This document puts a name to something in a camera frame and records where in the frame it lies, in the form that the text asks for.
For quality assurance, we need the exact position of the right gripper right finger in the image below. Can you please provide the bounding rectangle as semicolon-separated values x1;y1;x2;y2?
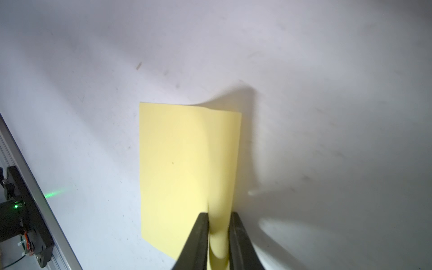
228;212;265;270

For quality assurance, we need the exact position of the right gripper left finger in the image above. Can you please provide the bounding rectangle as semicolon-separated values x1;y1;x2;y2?
172;213;209;270

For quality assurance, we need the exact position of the yellow square paper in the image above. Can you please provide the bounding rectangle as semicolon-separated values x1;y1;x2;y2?
139;102;242;270

